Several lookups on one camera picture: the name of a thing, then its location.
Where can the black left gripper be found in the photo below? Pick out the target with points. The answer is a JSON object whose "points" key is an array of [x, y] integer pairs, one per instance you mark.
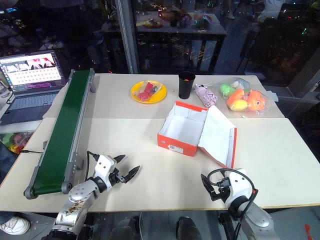
{"points": [[116, 177]]}

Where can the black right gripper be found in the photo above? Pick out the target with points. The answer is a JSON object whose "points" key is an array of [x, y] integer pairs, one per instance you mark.
{"points": [[220, 193]]}

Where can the red cartoon-print cardboard box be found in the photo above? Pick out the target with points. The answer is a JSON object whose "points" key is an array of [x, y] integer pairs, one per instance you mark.
{"points": [[180, 145]]}

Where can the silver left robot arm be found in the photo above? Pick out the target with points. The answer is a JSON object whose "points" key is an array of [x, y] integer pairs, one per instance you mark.
{"points": [[77, 200]]}

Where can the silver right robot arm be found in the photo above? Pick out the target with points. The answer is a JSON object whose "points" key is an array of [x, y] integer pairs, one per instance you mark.
{"points": [[257, 220]]}

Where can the green conveyor belt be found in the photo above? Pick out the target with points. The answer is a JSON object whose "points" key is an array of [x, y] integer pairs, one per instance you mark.
{"points": [[62, 125]]}

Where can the dark rounded shape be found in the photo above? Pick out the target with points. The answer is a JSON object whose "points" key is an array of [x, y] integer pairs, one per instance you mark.
{"points": [[126, 228], [187, 228]]}

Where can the yellow round plate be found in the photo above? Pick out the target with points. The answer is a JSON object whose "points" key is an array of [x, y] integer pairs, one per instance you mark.
{"points": [[160, 96]]}

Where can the red items in clear bag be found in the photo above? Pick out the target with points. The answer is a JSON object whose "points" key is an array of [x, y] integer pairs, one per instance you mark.
{"points": [[147, 90]]}

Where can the yellow fruit toy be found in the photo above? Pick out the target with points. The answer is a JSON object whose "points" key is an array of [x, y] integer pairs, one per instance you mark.
{"points": [[239, 105]]}

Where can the pink crumpled cloth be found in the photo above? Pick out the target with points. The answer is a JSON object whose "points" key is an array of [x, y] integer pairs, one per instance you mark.
{"points": [[207, 97]]}

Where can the orange carrot toy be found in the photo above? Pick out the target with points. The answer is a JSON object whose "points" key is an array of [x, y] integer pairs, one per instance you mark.
{"points": [[235, 97]]}

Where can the clear plastic toy bag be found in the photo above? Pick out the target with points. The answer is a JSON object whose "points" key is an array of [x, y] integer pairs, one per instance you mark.
{"points": [[262, 110]]}

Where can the green plush toy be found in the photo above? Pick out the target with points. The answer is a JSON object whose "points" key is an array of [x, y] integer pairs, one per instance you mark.
{"points": [[227, 89]]}

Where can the orange fish plush toy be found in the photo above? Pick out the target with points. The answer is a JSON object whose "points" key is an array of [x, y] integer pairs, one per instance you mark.
{"points": [[256, 100]]}

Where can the black plastic cup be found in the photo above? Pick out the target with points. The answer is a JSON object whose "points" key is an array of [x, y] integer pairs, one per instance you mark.
{"points": [[186, 87]]}

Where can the white plush toy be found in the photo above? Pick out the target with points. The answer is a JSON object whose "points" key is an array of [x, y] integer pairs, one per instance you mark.
{"points": [[237, 83]]}

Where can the pile of colourful toys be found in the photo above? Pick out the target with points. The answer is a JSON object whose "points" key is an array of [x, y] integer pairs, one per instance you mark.
{"points": [[17, 140]]}

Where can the open grey laptop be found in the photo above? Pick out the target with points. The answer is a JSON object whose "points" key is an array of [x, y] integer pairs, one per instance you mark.
{"points": [[30, 85]]}

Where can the white sneaker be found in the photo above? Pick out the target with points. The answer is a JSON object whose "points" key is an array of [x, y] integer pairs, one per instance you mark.
{"points": [[13, 225]]}

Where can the grey metal pillar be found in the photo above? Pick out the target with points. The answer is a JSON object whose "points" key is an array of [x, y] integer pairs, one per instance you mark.
{"points": [[127, 37]]}

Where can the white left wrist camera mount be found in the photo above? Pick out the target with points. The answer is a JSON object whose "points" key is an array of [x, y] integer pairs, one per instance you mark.
{"points": [[103, 167]]}

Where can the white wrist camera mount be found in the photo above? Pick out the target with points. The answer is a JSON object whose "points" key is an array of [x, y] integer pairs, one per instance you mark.
{"points": [[240, 185], [103, 167]]}

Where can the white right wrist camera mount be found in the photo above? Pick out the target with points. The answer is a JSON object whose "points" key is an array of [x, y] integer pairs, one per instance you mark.
{"points": [[240, 185]]}

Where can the black table bracket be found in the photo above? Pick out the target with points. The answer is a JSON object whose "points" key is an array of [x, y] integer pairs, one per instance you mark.
{"points": [[226, 225]]}

